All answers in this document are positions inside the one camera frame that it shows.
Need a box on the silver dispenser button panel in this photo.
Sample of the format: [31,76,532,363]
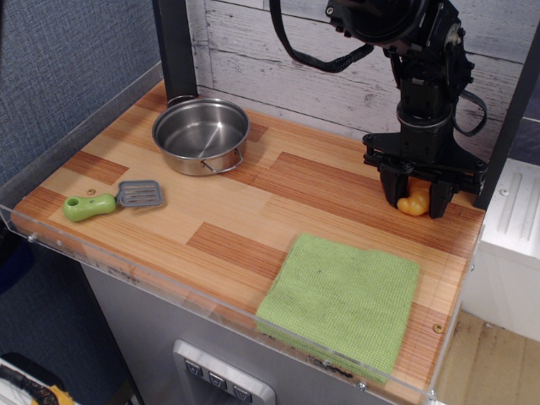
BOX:
[173,339,277,404]

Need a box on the dark grey left post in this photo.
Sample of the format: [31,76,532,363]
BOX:
[152,0,198,100]

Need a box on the small stainless steel pot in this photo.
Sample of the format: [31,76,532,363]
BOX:
[152,96,251,176]

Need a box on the dark grey right post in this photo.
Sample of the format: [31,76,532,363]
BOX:
[473,27,539,210]

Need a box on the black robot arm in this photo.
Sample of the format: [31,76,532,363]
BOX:
[326,1,487,219]

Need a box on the black braided cable bottom left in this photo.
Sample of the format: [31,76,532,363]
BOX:
[0,364,60,405]

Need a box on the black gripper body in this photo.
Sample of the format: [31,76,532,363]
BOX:
[363,107,488,195]

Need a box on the green handled grey toy spatula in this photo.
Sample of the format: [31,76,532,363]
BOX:
[62,180,163,222]

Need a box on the white ribbed side unit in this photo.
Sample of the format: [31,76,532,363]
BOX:
[462,159,539,341]

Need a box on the clear acrylic table guard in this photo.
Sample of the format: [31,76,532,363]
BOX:
[2,67,483,404]

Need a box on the orange plastic toy croissant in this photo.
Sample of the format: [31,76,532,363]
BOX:
[397,178,430,216]

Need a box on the grey toy appliance front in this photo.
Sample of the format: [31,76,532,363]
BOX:
[83,266,379,404]

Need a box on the dark grey post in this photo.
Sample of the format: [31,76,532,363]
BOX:
[152,0,198,100]
[473,27,539,210]

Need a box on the green folded cloth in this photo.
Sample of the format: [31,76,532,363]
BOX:
[256,234,419,384]

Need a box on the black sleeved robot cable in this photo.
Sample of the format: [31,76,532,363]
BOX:
[268,0,376,73]

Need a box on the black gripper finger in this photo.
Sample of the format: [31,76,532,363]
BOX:
[379,162,412,207]
[429,180,458,219]

